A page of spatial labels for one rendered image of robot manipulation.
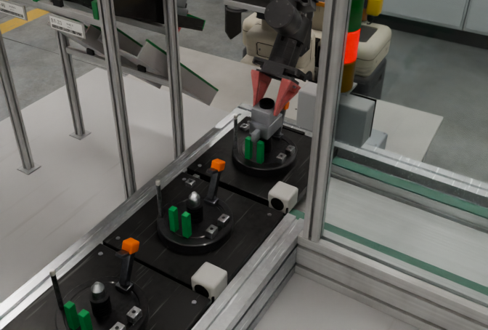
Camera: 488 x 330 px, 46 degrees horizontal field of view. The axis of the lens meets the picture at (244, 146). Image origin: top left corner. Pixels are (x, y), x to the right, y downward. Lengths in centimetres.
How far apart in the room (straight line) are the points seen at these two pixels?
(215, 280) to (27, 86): 283
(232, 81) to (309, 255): 80
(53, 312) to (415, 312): 60
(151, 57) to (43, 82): 252
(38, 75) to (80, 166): 236
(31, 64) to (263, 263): 306
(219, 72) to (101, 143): 48
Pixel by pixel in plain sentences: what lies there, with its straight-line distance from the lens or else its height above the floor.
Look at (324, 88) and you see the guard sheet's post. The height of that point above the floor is 127.
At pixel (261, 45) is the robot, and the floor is 86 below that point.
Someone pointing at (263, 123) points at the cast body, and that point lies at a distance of 117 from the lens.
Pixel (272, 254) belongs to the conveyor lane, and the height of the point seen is 96.
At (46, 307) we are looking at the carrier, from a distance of 100.
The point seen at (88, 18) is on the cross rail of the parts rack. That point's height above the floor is 131.
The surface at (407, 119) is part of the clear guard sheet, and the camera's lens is 87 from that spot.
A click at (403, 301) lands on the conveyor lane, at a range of 108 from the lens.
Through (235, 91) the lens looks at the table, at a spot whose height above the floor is 86.
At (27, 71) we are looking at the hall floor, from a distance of 385.
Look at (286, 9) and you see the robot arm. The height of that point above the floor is 130.
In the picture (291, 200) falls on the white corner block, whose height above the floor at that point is 98.
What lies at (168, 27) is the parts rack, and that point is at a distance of 118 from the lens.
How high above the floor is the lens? 171
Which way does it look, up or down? 35 degrees down
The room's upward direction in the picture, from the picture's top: 1 degrees clockwise
